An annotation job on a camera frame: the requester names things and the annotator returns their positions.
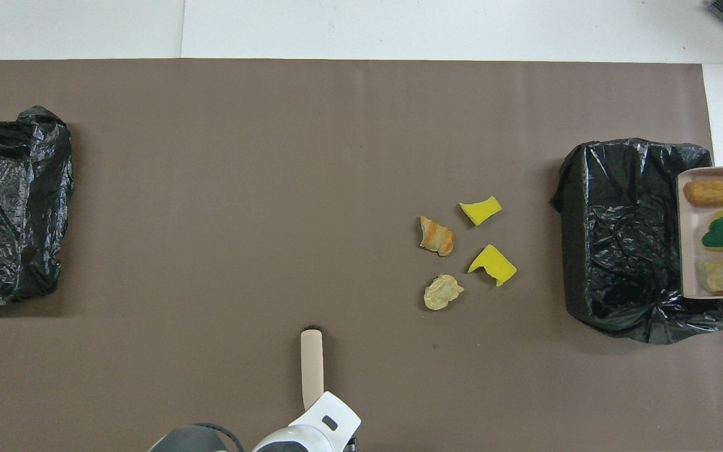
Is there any beige hand brush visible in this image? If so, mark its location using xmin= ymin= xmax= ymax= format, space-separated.
xmin=300 ymin=325 xmax=324 ymax=412

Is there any pale torn bread piece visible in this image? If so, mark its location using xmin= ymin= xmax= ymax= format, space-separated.
xmin=424 ymin=274 xmax=465 ymax=311

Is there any orange striped bread piece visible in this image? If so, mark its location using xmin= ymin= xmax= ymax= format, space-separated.
xmin=419 ymin=216 xmax=456 ymax=257

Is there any beige plastic dustpan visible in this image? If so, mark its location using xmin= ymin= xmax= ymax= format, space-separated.
xmin=677 ymin=166 xmax=723 ymax=299

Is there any brown oval bread roll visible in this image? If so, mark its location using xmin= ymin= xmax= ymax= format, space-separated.
xmin=683 ymin=179 xmax=723 ymax=208

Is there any black bag lined bin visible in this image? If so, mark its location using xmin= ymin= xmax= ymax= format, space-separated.
xmin=0 ymin=105 xmax=75 ymax=305
xmin=551 ymin=139 xmax=723 ymax=345

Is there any brown paper table mat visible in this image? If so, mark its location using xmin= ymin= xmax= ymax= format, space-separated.
xmin=0 ymin=59 xmax=723 ymax=452

